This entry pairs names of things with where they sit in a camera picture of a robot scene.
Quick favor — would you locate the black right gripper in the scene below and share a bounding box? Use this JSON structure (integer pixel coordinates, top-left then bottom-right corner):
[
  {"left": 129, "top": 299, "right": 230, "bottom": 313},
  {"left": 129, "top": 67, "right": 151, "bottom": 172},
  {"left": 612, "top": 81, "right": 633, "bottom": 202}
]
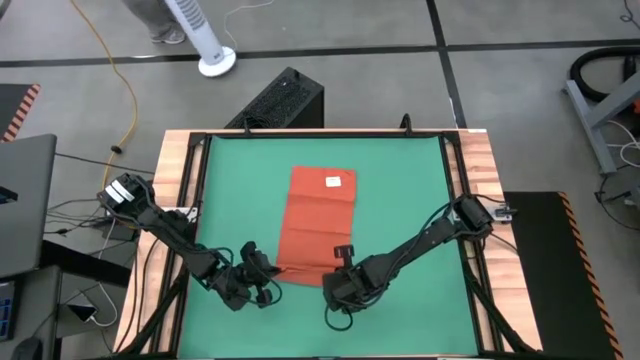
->
[{"left": 321, "top": 243, "right": 384, "bottom": 315}]

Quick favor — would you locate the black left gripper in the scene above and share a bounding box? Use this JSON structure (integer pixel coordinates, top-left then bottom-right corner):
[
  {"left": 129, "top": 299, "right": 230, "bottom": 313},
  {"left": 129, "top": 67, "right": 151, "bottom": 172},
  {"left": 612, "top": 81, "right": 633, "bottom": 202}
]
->
[{"left": 212, "top": 241, "right": 284, "bottom": 312}]

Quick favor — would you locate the orange towel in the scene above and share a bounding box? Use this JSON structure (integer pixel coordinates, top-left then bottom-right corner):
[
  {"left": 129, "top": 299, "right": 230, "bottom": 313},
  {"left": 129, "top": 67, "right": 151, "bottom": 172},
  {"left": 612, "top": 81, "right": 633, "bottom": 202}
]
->
[{"left": 274, "top": 165, "right": 358, "bottom": 289}]

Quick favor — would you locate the green table mat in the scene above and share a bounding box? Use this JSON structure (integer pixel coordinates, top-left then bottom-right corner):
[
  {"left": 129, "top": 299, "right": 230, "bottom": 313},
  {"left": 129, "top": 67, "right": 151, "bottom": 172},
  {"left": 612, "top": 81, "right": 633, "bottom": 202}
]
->
[{"left": 178, "top": 134, "right": 480, "bottom": 359}]

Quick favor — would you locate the black perforated computer tower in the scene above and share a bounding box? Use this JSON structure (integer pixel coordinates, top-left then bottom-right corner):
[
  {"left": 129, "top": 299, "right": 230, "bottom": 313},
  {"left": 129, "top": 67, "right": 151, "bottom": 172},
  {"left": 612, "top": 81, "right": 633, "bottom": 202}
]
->
[{"left": 224, "top": 66, "right": 325, "bottom": 130}]

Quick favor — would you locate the black mat orange striped edge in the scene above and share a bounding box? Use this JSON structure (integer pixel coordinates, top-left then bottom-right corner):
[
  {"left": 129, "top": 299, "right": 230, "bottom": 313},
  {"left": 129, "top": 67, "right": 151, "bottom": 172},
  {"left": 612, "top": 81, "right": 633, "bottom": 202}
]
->
[
  {"left": 502, "top": 191, "right": 625, "bottom": 360},
  {"left": 0, "top": 83, "right": 41, "bottom": 144}
]

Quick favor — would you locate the grey desk panel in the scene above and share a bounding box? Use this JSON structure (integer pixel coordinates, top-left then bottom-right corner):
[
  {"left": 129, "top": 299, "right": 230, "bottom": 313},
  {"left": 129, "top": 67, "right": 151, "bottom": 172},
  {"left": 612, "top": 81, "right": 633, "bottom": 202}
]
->
[
  {"left": 0, "top": 264, "right": 64, "bottom": 351},
  {"left": 0, "top": 133, "right": 58, "bottom": 280}
]

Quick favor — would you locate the white tower fan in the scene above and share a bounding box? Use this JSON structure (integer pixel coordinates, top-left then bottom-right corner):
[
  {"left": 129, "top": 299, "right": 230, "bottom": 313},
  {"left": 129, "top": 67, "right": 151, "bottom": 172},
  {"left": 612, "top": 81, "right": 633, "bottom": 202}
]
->
[{"left": 163, "top": 0, "right": 238, "bottom": 79}]

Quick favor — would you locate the black computer mouse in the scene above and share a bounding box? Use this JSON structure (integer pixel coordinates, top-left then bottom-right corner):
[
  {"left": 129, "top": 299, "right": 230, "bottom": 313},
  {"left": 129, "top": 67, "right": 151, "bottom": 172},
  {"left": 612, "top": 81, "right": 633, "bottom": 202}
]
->
[{"left": 10, "top": 337, "right": 45, "bottom": 360}]

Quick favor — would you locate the blue keypad device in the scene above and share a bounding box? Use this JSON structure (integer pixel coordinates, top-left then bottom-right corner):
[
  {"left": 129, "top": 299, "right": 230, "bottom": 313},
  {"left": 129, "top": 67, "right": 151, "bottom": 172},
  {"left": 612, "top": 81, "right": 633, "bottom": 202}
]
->
[{"left": 0, "top": 282, "right": 15, "bottom": 342}]

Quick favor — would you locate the person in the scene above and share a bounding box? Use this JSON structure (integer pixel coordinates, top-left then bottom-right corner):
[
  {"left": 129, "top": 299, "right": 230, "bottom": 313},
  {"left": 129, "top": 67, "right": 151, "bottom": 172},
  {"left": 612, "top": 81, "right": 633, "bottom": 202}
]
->
[{"left": 121, "top": 0, "right": 187, "bottom": 46}]

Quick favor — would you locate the grey metal stand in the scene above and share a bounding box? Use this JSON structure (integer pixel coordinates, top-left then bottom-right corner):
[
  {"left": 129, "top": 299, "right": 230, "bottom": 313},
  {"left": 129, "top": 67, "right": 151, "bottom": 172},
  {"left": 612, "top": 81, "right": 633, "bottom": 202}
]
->
[{"left": 563, "top": 69, "right": 640, "bottom": 175}]

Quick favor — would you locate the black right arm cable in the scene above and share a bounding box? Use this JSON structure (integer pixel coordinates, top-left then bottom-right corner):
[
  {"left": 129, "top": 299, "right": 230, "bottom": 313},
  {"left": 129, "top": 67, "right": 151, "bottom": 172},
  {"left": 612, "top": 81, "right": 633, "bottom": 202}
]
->
[{"left": 323, "top": 298, "right": 354, "bottom": 333}]

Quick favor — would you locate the black metal table frame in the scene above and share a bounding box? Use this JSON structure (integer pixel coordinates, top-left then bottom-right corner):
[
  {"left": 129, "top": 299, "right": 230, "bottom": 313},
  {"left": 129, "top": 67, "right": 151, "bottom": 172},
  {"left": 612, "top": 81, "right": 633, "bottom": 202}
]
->
[{"left": 115, "top": 129, "right": 544, "bottom": 360}]

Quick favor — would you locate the white charging cable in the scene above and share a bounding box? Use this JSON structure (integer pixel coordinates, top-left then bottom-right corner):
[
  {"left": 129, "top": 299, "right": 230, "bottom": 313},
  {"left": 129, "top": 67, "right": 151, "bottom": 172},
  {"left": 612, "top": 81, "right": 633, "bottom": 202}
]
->
[{"left": 67, "top": 282, "right": 120, "bottom": 329}]

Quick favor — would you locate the yellow floor cable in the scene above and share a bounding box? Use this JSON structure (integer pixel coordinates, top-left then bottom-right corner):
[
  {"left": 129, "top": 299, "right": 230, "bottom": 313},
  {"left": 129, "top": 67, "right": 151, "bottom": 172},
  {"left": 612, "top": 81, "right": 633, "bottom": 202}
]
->
[{"left": 68, "top": 0, "right": 151, "bottom": 191}]

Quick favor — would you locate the black hose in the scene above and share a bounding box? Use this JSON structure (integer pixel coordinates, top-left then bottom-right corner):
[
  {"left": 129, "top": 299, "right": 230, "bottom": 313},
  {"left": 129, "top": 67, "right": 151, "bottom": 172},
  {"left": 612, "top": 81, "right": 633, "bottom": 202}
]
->
[{"left": 569, "top": 45, "right": 640, "bottom": 104}]

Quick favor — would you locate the thin black cable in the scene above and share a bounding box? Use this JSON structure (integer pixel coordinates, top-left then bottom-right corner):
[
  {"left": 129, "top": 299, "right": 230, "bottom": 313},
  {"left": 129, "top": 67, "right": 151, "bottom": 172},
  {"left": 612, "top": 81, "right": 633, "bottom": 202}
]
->
[{"left": 619, "top": 0, "right": 640, "bottom": 25}]

